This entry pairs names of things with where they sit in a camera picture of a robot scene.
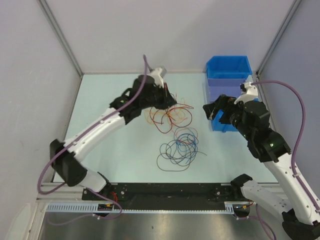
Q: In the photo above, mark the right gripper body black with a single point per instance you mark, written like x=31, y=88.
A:
x=233, y=114

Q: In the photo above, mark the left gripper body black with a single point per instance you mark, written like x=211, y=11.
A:
x=157, y=98

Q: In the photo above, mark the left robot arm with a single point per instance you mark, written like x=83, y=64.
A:
x=67, y=156

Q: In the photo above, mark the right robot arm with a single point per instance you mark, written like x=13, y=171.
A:
x=297, y=214

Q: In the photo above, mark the near blue bin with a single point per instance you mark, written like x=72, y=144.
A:
x=217, y=126

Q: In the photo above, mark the blue bin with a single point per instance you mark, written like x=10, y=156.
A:
x=217, y=126
x=228, y=67

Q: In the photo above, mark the middle lavender bin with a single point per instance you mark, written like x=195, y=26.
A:
x=223, y=86

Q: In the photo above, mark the far blue bin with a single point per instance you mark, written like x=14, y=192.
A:
x=228, y=67

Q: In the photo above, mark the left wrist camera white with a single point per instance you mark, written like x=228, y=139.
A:
x=158, y=75

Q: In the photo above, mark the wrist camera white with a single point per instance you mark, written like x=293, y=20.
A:
x=248, y=93
x=158, y=75

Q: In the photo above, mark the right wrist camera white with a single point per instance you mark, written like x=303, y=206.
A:
x=248, y=93

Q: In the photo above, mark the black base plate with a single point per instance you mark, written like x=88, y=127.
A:
x=174, y=196

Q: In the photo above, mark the white cable duct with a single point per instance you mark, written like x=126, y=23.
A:
x=96, y=208

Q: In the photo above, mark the aluminium frame rail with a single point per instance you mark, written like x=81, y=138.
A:
x=74, y=194

